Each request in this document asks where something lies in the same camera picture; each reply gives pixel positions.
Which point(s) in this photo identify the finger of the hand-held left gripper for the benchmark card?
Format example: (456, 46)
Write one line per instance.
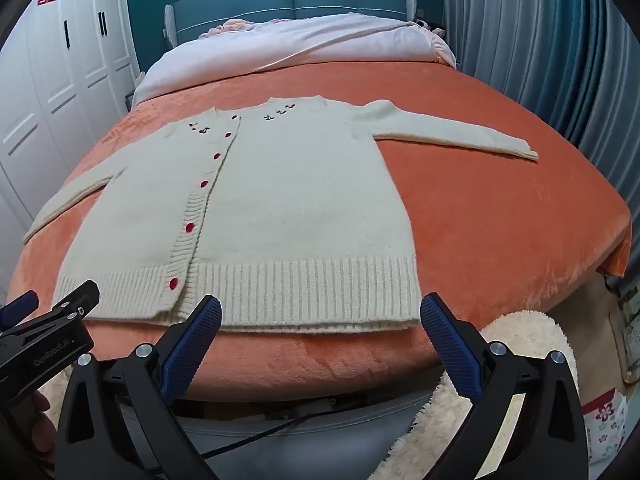
(75, 302)
(17, 305)

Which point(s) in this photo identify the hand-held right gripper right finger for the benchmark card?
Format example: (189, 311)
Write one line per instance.
(447, 345)

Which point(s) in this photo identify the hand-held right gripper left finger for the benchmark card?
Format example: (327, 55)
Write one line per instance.
(200, 340)

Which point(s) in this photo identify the cream knitted cardigan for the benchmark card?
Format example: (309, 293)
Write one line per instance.
(300, 210)

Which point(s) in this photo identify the person's left hand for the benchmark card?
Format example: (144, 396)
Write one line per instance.
(40, 425)

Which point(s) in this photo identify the white fluffy rug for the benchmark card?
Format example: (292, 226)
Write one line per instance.
(525, 332)

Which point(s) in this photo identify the orange plush blanket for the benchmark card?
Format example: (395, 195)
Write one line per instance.
(500, 220)

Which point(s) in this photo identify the floral printed bag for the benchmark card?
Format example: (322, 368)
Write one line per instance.
(605, 422)

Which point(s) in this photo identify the pale patterned box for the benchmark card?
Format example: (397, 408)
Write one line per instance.
(625, 330)

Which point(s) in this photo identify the dark bedside table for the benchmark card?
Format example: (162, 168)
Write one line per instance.
(132, 97)

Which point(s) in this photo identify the white panelled wardrobe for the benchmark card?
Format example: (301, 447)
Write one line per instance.
(60, 90)

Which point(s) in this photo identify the grey blue curtain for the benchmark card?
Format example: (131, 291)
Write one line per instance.
(540, 50)

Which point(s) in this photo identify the pink ruffled cloth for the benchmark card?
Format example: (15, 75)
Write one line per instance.
(232, 27)

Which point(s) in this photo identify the white duvet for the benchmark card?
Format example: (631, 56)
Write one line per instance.
(310, 45)

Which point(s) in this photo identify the small plush toy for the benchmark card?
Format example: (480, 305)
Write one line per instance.
(425, 25)

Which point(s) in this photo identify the grey bed frame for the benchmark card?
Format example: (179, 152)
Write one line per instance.
(320, 430)

